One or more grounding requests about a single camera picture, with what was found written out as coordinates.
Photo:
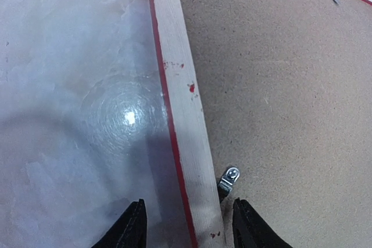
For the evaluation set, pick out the red wooden picture frame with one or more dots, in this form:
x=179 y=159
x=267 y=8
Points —
x=183 y=108

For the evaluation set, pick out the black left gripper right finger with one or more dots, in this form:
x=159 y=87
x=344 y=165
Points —
x=251 y=230

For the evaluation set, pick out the brown frame backing board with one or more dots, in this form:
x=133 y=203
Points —
x=290 y=100

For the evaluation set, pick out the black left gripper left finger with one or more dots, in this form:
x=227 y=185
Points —
x=129 y=231

